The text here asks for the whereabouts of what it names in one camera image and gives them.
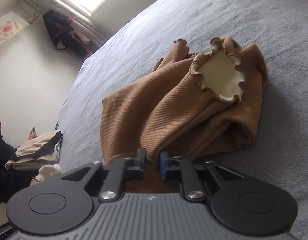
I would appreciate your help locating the white plastic bag on wall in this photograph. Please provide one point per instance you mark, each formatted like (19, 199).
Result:
(10, 25)

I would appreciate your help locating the beige and black folded clothes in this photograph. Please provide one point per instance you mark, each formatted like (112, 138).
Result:
(33, 154)

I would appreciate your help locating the white fluffy item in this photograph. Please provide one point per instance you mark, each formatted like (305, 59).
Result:
(48, 171)

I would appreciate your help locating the dark clothes hanging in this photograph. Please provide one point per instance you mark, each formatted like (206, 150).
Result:
(64, 34)

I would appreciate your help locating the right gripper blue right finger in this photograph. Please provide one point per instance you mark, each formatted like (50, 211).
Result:
(169, 166)

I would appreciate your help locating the grey fleece bed blanket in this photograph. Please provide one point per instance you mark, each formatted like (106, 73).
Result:
(278, 156)

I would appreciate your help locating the grey curtain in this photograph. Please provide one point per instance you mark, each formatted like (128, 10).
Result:
(80, 17)

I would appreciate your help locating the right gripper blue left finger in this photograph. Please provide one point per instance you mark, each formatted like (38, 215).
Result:
(136, 166)

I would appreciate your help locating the brown long-sleeve sweater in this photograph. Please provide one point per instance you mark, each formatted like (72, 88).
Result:
(189, 106)

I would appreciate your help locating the seated person in black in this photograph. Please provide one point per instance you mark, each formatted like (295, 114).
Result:
(11, 181)

